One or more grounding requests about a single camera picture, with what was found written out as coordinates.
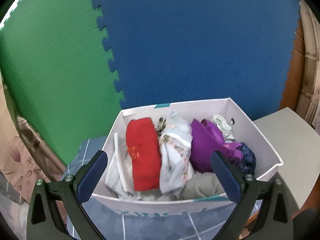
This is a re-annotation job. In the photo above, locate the navy speckled underwear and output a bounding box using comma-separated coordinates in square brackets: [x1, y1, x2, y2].
[238, 142, 257, 176]

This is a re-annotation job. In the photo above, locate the pale grey underwear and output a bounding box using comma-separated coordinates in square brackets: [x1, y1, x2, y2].
[105, 133, 136, 200]

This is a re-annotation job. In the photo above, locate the pale blue white underwear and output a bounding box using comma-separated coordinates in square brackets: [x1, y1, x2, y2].
[212, 114, 236, 143]

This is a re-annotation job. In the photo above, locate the purple underwear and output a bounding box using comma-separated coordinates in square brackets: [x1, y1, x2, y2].
[190, 119, 243, 173]

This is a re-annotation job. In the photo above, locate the red underwear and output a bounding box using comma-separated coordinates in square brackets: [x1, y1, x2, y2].
[125, 118, 162, 191]

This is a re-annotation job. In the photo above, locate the light blue patterned underwear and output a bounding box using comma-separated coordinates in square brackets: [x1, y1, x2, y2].
[159, 111, 194, 196]

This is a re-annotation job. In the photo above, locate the white ribbed underwear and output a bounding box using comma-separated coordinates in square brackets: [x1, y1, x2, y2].
[181, 172, 225, 200]

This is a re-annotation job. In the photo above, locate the beige underwear in box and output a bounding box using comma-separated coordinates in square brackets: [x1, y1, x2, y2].
[155, 117, 167, 134]

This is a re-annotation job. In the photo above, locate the grey checked blanket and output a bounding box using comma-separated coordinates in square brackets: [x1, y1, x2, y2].
[0, 173, 24, 205]

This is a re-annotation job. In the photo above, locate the floral pink pillow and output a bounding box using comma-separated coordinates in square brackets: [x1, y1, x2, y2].
[1, 79, 66, 202]

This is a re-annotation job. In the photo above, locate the blue checked cloth cover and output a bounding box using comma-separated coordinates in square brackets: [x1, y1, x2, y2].
[61, 135, 263, 240]

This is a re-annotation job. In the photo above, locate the bamboo mat roll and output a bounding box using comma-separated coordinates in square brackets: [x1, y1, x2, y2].
[296, 0, 319, 125]

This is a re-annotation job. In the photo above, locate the white XINCCI shoe box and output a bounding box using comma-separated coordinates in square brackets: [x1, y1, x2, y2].
[92, 98, 283, 217]

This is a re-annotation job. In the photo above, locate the green foam wall mat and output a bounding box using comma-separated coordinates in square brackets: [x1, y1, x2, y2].
[1, 0, 123, 164]

